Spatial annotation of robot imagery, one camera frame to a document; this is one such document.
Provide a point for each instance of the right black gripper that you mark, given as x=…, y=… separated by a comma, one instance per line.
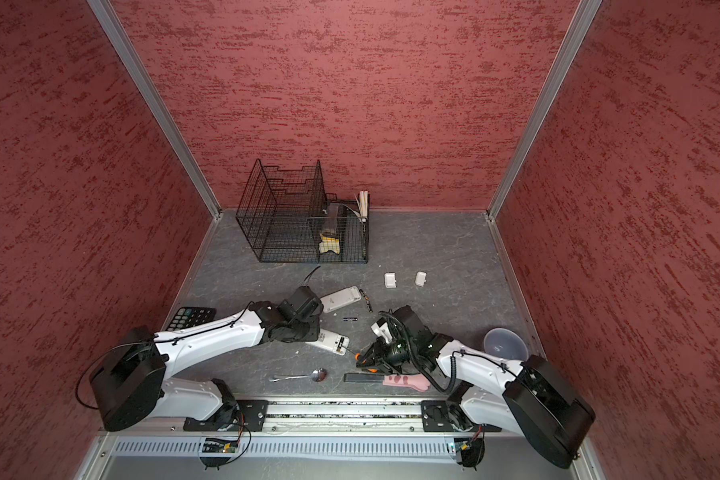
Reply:
x=380, y=361

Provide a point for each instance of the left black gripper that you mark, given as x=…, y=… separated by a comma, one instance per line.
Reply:
x=313, y=333

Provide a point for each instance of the grey white remote control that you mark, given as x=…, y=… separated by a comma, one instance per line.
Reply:
x=341, y=299

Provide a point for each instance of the white air conditioner remote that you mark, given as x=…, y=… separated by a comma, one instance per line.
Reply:
x=327, y=341

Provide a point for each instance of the orange black screwdriver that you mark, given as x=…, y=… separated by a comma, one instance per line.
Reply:
x=367, y=359

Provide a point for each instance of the white battery cover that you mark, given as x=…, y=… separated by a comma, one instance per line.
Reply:
x=390, y=280
x=420, y=279

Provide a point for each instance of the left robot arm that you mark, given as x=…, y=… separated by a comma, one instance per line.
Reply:
x=138, y=379

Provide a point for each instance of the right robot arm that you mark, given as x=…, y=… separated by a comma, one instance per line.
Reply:
x=528, y=397

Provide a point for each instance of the pink cat paw spatula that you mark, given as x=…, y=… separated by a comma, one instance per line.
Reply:
x=416, y=382

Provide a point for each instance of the metal spoon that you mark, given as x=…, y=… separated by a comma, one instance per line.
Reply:
x=317, y=375

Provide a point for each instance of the yellow black brush in basket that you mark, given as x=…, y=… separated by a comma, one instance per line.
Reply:
x=330, y=236

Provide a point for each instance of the black calculator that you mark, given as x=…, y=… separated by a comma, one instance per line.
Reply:
x=189, y=317

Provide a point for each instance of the wooden sticks in basket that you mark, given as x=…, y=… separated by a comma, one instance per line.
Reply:
x=363, y=205

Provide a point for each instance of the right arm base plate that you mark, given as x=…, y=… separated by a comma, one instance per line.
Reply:
x=440, y=416

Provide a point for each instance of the black wire basket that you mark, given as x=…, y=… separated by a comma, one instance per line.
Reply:
x=281, y=213

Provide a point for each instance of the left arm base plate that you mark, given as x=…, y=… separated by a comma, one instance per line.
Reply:
x=242, y=415

